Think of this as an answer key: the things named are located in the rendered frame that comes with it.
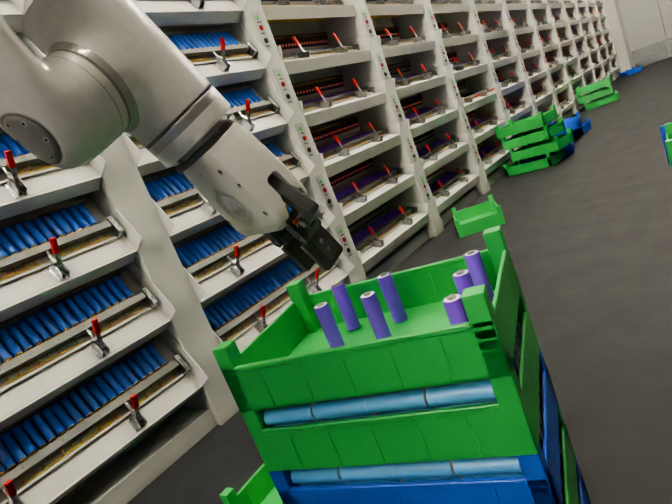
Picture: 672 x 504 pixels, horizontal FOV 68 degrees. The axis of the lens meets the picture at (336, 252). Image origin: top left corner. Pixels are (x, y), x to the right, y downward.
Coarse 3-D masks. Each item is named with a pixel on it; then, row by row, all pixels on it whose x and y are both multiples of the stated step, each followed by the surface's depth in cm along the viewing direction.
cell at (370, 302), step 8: (360, 296) 57; (368, 296) 56; (376, 296) 57; (368, 304) 56; (376, 304) 56; (368, 312) 56; (376, 312) 56; (376, 320) 56; (384, 320) 57; (376, 328) 57; (384, 328) 57; (376, 336) 57; (384, 336) 57
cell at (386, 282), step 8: (384, 272) 62; (384, 280) 61; (392, 280) 61; (384, 288) 61; (392, 288) 61; (384, 296) 62; (392, 296) 61; (392, 304) 62; (400, 304) 62; (392, 312) 62; (400, 312) 62; (400, 320) 62
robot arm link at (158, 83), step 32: (64, 0) 37; (96, 0) 38; (128, 0) 41; (32, 32) 39; (64, 32) 38; (96, 32) 38; (128, 32) 39; (160, 32) 42; (96, 64) 37; (128, 64) 39; (160, 64) 41; (192, 64) 44; (128, 96) 39; (160, 96) 41; (192, 96) 42; (128, 128) 42; (160, 128) 42
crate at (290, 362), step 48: (288, 288) 70; (432, 288) 64; (480, 288) 42; (288, 336) 67; (432, 336) 44; (480, 336) 42; (240, 384) 54; (288, 384) 52; (336, 384) 50; (384, 384) 47; (432, 384) 45
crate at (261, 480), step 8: (264, 464) 94; (256, 472) 93; (264, 472) 94; (248, 480) 91; (256, 480) 92; (264, 480) 94; (272, 480) 95; (232, 488) 86; (248, 488) 90; (256, 488) 92; (264, 488) 93; (272, 488) 95; (224, 496) 85; (232, 496) 85; (240, 496) 89; (248, 496) 90; (256, 496) 91; (264, 496) 93; (272, 496) 92
